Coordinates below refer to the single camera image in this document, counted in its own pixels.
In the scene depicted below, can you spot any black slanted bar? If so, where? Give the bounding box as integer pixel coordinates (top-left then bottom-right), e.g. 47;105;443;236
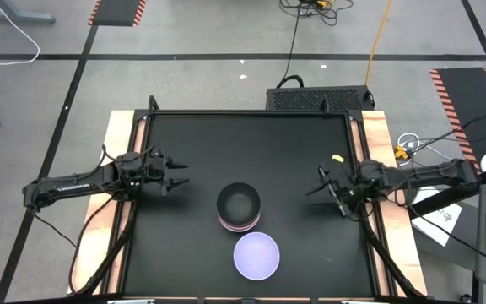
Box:
408;166;486;220

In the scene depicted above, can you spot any yellow floor cable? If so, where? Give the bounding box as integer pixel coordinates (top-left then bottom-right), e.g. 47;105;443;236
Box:
364;0;395;86

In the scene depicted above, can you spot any black hazard striped floor mat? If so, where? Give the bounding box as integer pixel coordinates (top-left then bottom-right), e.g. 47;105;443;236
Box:
87;0;148;28
429;67;486;177

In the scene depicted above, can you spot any tangled black cable bundle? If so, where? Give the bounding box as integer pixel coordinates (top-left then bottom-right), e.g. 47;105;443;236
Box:
279;0;354;27

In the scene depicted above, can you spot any black computer tower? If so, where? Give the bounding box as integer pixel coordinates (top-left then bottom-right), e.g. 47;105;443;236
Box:
265;84;375;112

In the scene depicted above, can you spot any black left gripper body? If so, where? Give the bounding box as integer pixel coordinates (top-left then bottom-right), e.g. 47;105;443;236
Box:
138;149;172;190

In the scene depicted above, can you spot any lavender ribbed bowl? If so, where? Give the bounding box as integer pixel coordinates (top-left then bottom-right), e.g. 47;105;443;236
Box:
232;231;281;282

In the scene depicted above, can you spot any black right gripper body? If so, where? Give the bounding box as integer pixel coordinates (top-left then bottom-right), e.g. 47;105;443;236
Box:
317;161;371;218

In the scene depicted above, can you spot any white coiled cable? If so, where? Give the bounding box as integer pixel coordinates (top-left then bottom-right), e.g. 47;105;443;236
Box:
396;132;422;155

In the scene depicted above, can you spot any wooden table side board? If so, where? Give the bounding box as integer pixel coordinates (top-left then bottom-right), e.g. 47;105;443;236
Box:
68;110;149;296
349;110;429;297

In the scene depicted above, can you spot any pink ribbed bowl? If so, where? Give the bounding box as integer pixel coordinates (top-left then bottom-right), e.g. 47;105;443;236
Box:
217;209;262;234

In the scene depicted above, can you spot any black power cable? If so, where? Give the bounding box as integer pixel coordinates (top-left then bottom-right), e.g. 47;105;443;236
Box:
275;3;305;90

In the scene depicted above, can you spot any black table frame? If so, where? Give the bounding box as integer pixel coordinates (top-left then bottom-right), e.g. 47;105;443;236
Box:
116;95;380;304

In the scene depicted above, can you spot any black diagonal frame strut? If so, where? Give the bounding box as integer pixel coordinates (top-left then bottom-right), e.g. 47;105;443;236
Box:
75;199;138;296
358;202;424;300

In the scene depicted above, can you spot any white floor cable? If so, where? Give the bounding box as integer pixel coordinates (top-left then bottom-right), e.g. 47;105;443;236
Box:
0;0;42;67

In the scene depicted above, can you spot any white paper sheet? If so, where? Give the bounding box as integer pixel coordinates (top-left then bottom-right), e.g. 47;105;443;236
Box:
410;185;464;248

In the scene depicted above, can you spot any black ribbed bowl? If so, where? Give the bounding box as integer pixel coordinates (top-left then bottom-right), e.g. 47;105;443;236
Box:
215;182;262;228

